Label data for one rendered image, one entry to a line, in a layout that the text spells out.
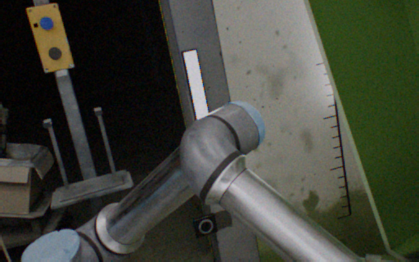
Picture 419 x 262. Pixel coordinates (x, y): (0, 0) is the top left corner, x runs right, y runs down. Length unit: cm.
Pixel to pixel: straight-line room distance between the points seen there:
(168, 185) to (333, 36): 75
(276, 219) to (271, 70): 128
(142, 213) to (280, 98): 105
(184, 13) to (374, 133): 85
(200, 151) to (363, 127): 91
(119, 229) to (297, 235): 61
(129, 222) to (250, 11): 109
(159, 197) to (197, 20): 97
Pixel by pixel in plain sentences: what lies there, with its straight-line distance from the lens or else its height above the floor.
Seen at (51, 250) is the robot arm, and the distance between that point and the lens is 129.
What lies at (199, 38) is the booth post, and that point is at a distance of 191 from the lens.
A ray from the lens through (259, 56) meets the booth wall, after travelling 200.
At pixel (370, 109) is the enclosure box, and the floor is 99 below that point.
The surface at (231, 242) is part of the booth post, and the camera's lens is 216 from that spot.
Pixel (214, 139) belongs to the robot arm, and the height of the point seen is 119.
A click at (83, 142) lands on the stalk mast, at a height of 96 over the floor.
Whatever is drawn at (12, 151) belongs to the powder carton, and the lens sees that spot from 368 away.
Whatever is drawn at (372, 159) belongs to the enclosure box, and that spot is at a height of 82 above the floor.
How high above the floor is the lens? 142
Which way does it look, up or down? 14 degrees down
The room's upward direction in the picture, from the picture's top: 11 degrees counter-clockwise
